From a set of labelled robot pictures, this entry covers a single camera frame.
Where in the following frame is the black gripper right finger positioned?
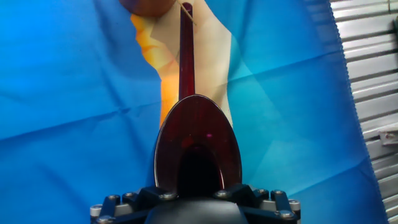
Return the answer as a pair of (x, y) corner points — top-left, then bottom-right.
(213, 183), (302, 224)

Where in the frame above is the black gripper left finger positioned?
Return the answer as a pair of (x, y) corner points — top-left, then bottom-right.
(89, 185), (180, 224)

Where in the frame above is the blue cloth with orange print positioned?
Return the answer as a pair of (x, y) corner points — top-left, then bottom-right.
(0, 0), (389, 224)

